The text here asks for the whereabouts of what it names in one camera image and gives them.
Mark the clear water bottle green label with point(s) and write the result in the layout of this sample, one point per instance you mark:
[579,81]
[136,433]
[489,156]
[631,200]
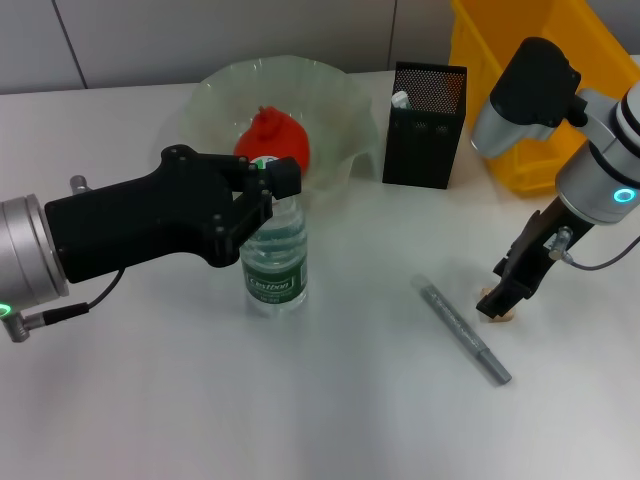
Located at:
[275,290]

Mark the tan rectangular eraser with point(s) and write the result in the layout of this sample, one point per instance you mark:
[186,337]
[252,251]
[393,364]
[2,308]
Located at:
[506,317]

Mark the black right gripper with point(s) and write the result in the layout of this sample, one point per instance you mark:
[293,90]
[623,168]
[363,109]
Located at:
[545,250]

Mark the black mesh pen holder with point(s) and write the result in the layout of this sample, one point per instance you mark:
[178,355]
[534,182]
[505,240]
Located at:
[420,150]

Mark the grey glitter pen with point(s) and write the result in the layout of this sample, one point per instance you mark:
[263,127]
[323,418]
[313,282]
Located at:
[460,330]

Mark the green glass fruit bowl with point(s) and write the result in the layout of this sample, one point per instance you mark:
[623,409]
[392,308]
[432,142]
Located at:
[330,100]

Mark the mint green retractable pen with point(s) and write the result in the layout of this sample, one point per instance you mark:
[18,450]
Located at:
[401,100]

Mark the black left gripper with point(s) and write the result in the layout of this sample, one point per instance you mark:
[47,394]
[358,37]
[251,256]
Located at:
[140,220]

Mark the yellow plastic storage bin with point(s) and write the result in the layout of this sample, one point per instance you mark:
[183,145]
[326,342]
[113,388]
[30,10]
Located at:
[480,40]

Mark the red tomato-shaped object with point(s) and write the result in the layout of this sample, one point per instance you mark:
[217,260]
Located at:
[280,140]

